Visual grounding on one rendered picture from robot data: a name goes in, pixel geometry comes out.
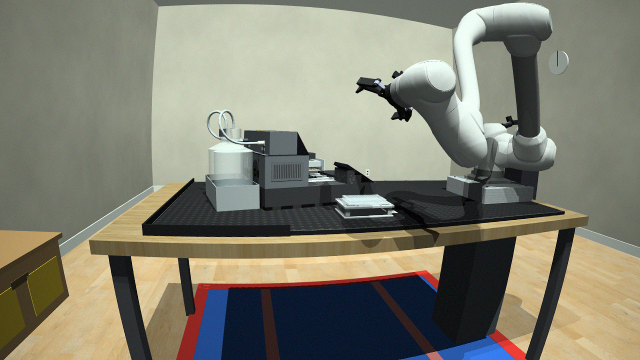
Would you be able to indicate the white plastic bottle with black cap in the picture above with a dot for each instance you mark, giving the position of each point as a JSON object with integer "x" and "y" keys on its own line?
{"x": 223, "y": 142}

